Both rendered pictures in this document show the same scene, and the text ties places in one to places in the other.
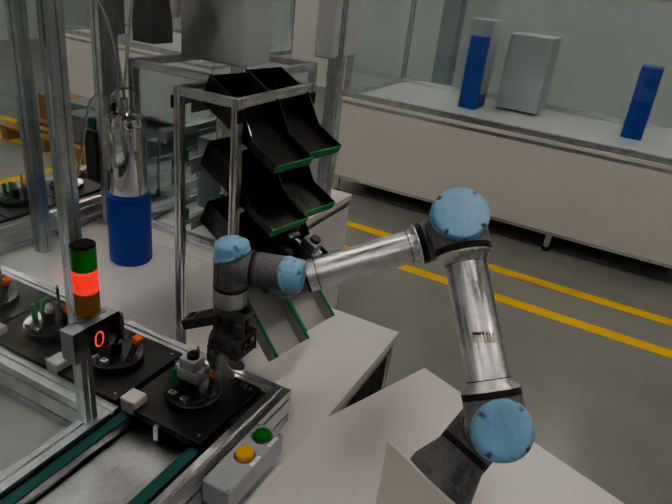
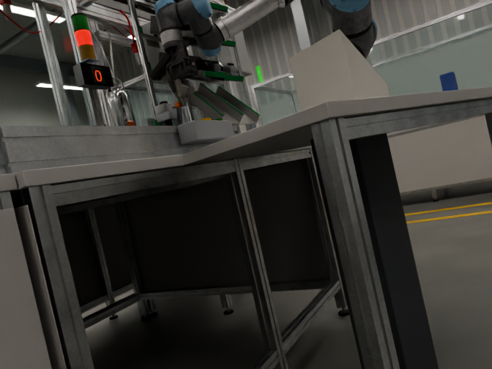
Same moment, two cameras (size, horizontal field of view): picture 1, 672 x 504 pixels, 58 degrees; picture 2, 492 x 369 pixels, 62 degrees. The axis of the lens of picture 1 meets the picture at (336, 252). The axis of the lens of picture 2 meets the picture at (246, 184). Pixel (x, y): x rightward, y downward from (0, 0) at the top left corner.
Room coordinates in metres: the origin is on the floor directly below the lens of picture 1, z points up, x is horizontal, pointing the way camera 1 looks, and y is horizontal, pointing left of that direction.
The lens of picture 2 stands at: (-0.30, -0.05, 0.76)
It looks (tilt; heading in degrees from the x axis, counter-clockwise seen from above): 1 degrees down; 5
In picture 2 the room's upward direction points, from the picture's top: 13 degrees counter-clockwise
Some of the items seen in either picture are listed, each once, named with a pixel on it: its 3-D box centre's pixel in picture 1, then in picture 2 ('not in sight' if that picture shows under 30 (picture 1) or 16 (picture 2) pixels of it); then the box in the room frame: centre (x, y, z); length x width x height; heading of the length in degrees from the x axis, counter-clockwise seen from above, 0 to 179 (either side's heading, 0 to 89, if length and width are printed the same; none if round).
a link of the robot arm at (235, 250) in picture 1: (232, 264); (168, 17); (1.13, 0.21, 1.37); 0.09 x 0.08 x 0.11; 83
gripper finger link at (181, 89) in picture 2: (225, 370); (182, 91); (1.12, 0.22, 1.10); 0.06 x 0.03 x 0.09; 65
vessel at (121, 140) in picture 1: (125, 141); (120, 108); (2.06, 0.78, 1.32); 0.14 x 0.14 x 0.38
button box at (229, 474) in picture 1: (244, 465); (207, 131); (1.01, 0.15, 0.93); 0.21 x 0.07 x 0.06; 155
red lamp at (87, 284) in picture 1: (85, 279); (83, 39); (1.05, 0.50, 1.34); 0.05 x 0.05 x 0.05
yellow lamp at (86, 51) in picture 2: (87, 300); (87, 53); (1.05, 0.50, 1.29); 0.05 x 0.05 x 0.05
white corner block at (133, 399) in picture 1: (133, 401); not in sight; (1.13, 0.44, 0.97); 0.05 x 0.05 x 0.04; 65
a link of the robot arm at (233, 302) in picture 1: (231, 295); (173, 39); (1.13, 0.22, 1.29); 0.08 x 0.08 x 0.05
